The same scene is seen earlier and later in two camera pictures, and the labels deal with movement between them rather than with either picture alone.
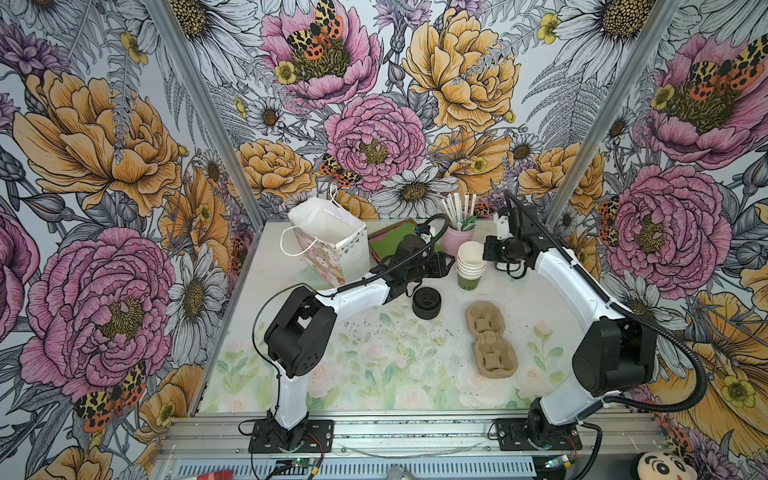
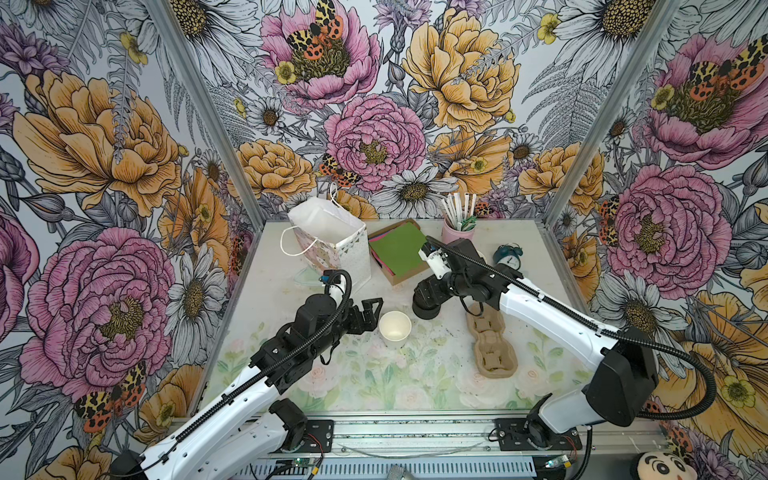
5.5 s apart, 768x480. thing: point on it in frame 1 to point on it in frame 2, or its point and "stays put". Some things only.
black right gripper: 492,249 to 450,264
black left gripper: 435,264 to 358,315
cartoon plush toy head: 656,465 stays put
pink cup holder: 451,240 stays put
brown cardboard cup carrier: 494,355 stays put
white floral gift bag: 334,243 stays put
